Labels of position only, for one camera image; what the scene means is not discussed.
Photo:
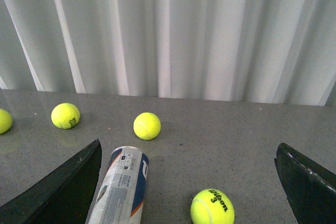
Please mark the clear Wilson tennis ball can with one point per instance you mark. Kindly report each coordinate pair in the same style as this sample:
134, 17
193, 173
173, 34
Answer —
121, 195

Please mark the Roland Garros tennis ball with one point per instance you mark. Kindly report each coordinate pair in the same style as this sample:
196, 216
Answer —
65, 116

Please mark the white pleated curtain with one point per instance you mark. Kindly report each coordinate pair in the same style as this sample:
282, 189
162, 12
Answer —
268, 51

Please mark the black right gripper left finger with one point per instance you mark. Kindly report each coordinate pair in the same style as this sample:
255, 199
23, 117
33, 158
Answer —
63, 196

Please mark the far left tennis ball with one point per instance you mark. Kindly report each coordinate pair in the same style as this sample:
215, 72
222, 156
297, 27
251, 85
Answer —
5, 121

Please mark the plain yellow tennis ball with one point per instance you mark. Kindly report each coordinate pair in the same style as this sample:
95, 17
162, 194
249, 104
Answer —
147, 126

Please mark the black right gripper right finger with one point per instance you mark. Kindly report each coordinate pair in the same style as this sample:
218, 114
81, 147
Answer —
310, 188

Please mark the Wilson 3 tennis ball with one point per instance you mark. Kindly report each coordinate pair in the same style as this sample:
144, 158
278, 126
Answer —
212, 206

